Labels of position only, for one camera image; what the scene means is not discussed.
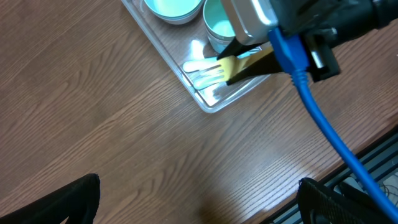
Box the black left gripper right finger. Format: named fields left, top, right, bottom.
left=297, top=177, right=392, bottom=224

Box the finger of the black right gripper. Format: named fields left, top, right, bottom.
left=217, top=38, right=262, bottom=60

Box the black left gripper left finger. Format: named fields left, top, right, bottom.
left=1, top=173, right=100, bottom=223

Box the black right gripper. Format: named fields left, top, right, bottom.
left=226, top=0, right=397, bottom=86

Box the blue plastic cup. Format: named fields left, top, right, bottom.
left=209, top=39, right=230, bottom=54

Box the yellow plastic fork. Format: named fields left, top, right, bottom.
left=194, top=47, right=274, bottom=85

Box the green plastic cup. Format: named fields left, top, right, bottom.
left=203, top=0, right=235, bottom=40

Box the blue plastic fork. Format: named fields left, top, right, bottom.
left=189, top=50, right=267, bottom=80

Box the green plastic fork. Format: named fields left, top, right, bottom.
left=193, top=74, right=226, bottom=90

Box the blue plastic bowl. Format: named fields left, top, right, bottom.
left=146, top=1, right=204, bottom=19

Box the green plastic bowl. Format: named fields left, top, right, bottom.
left=144, top=0, right=202, bottom=17

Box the clear plastic container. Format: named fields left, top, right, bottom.
left=122, top=0, right=269, bottom=113

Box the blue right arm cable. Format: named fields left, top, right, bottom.
left=267, top=27, right=398, bottom=222

